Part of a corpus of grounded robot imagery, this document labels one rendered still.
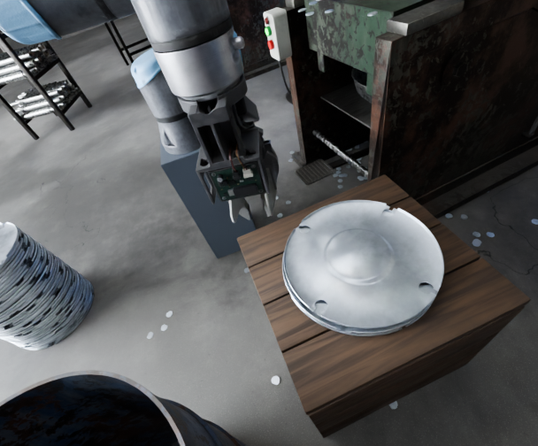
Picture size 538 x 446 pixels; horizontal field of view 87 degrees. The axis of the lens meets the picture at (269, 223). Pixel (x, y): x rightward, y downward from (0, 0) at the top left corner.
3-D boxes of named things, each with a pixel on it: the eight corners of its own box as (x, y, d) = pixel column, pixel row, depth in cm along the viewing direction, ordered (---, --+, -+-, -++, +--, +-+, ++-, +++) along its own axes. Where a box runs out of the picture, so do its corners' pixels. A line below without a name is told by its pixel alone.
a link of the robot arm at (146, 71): (153, 103, 80) (126, 51, 70) (199, 89, 80) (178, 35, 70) (150, 123, 72) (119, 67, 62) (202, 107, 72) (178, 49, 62)
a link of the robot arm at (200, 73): (162, 34, 29) (240, 13, 28) (181, 81, 32) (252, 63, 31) (143, 61, 24) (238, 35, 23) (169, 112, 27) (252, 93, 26)
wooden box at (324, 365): (322, 438, 67) (305, 414, 42) (267, 303, 93) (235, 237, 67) (467, 364, 71) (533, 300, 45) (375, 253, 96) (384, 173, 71)
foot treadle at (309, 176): (308, 195, 106) (306, 184, 103) (295, 180, 113) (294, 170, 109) (436, 133, 114) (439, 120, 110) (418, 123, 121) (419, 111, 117)
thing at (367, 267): (397, 368, 42) (398, 366, 41) (256, 273, 58) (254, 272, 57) (467, 234, 53) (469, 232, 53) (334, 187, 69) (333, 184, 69)
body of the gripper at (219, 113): (211, 209, 35) (165, 117, 26) (217, 166, 40) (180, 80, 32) (273, 196, 34) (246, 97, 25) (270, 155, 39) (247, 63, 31)
